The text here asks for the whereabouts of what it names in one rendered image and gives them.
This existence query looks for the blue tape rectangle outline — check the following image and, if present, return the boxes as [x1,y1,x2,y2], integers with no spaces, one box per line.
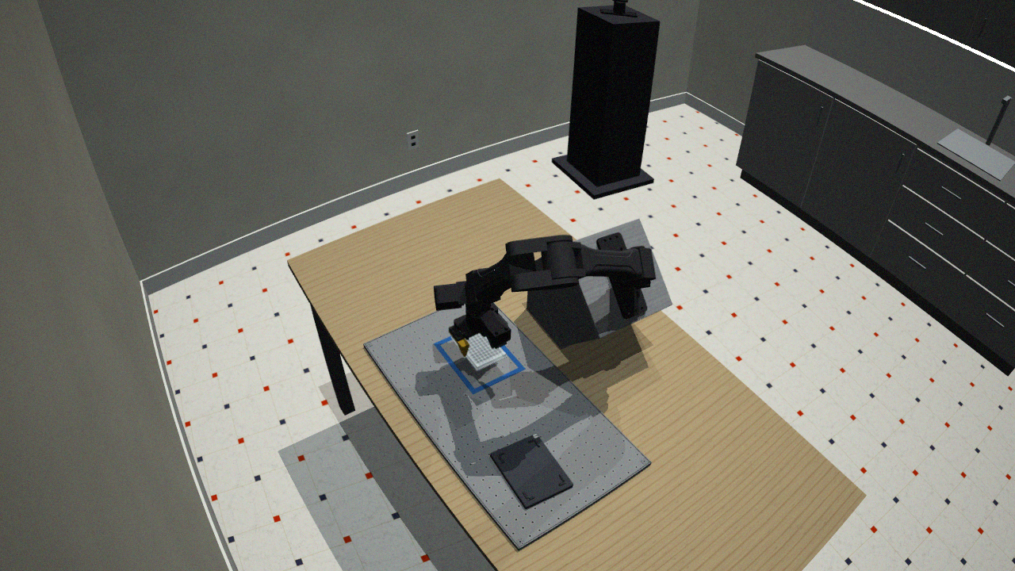
[434,336,525,394]

